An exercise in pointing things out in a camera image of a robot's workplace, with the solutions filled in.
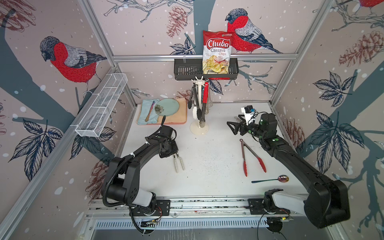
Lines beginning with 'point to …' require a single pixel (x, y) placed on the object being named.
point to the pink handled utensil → (147, 118)
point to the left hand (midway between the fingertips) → (178, 147)
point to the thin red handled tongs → (202, 118)
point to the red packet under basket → (219, 78)
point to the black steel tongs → (198, 111)
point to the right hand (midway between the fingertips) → (233, 118)
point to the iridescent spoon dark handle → (282, 178)
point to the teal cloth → (145, 108)
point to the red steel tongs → (244, 164)
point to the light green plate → (166, 106)
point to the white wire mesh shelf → (93, 118)
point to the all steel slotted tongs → (210, 100)
